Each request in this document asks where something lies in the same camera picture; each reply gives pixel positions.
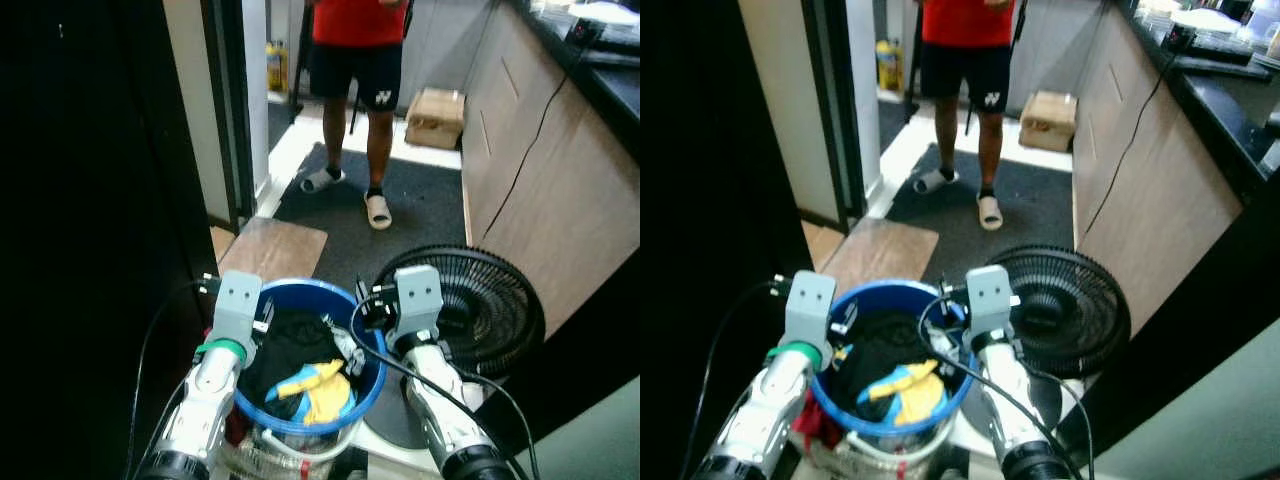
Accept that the brown wooden board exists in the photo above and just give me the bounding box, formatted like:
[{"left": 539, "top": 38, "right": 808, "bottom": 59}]
[
  {"left": 818, "top": 218, "right": 941, "bottom": 298},
  {"left": 218, "top": 218, "right": 329, "bottom": 284}
]

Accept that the dark grey floor mat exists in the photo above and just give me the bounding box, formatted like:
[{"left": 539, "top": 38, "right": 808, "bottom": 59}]
[
  {"left": 885, "top": 143, "right": 1077, "bottom": 265},
  {"left": 272, "top": 142, "right": 469, "bottom": 293}
]

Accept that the clear plastic container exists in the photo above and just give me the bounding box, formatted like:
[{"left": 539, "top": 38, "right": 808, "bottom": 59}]
[
  {"left": 214, "top": 415, "right": 367, "bottom": 480},
  {"left": 798, "top": 420, "right": 963, "bottom": 480}
]

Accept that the yellow and blue garment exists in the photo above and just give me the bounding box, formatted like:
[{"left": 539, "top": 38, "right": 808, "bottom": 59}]
[
  {"left": 265, "top": 360, "right": 357, "bottom": 426},
  {"left": 858, "top": 360, "right": 951, "bottom": 427}
]

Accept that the brown cardboard box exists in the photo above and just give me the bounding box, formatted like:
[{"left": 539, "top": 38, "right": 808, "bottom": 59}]
[
  {"left": 1018, "top": 90, "right": 1079, "bottom": 154},
  {"left": 405, "top": 88, "right": 467, "bottom": 151}
]

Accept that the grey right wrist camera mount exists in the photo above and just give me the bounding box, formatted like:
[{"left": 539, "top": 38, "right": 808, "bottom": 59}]
[
  {"left": 965, "top": 265, "right": 1015, "bottom": 337},
  {"left": 393, "top": 265, "right": 444, "bottom": 337}
]

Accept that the black door frame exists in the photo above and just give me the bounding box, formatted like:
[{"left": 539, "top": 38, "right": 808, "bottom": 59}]
[
  {"left": 802, "top": 0, "right": 867, "bottom": 233},
  {"left": 200, "top": 0, "right": 257, "bottom": 232}
]

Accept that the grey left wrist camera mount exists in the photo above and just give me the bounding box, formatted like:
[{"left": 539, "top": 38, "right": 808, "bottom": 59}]
[
  {"left": 208, "top": 270, "right": 264, "bottom": 347},
  {"left": 783, "top": 270, "right": 838, "bottom": 349}
]

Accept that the black floor fan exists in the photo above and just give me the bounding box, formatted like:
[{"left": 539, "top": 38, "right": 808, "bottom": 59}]
[
  {"left": 360, "top": 245, "right": 547, "bottom": 451},
  {"left": 985, "top": 245, "right": 1133, "bottom": 441}
]

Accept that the beige wooden kitchen cabinet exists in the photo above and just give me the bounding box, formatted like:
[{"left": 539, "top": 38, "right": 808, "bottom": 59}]
[
  {"left": 1070, "top": 0, "right": 1246, "bottom": 336},
  {"left": 460, "top": 0, "right": 641, "bottom": 341}
]

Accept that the yellow bottle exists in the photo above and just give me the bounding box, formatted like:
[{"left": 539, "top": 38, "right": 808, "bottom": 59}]
[
  {"left": 265, "top": 40, "right": 289, "bottom": 96},
  {"left": 875, "top": 38, "right": 902, "bottom": 94}
]

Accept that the black garment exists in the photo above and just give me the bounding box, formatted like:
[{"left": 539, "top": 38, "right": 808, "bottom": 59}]
[
  {"left": 828, "top": 310, "right": 937, "bottom": 406},
  {"left": 240, "top": 310, "right": 351, "bottom": 406}
]

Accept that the black tripod stand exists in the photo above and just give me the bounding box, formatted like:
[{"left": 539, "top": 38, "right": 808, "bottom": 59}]
[
  {"left": 903, "top": 0, "right": 923, "bottom": 127},
  {"left": 289, "top": 0, "right": 313, "bottom": 126}
]

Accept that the blue plastic laundry bucket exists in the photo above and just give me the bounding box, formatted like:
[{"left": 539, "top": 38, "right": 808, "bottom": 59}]
[
  {"left": 808, "top": 280, "right": 976, "bottom": 438},
  {"left": 232, "top": 278, "right": 388, "bottom": 438}
]

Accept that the person in red shirt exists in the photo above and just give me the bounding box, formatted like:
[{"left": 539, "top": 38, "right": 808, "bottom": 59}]
[
  {"left": 300, "top": 0, "right": 413, "bottom": 232},
  {"left": 910, "top": 0, "right": 1019, "bottom": 233}
]

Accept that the thin black power cable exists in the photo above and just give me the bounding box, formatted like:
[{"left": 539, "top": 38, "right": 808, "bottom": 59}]
[
  {"left": 483, "top": 45, "right": 578, "bottom": 237},
  {"left": 1085, "top": 48, "right": 1178, "bottom": 238}
]

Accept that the black kitchen countertop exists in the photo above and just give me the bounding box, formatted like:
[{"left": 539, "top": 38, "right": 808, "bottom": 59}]
[
  {"left": 1110, "top": 0, "right": 1280, "bottom": 201},
  {"left": 510, "top": 0, "right": 641, "bottom": 161}
]

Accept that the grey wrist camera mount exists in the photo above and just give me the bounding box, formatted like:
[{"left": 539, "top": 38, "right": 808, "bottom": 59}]
[
  {"left": 965, "top": 265, "right": 1015, "bottom": 337},
  {"left": 393, "top": 265, "right": 444, "bottom": 337},
  {"left": 783, "top": 270, "right": 838, "bottom": 349},
  {"left": 208, "top": 270, "right": 264, "bottom": 347}
]

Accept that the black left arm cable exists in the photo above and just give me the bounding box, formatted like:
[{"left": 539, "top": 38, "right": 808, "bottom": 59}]
[
  {"left": 124, "top": 278, "right": 217, "bottom": 477},
  {"left": 680, "top": 278, "right": 793, "bottom": 477}
]

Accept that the small black countertop device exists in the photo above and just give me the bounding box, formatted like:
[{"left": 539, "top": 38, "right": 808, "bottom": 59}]
[
  {"left": 565, "top": 20, "right": 607, "bottom": 52},
  {"left": 1160, "top": 22, "right": 1202, "bottom": 52}
]

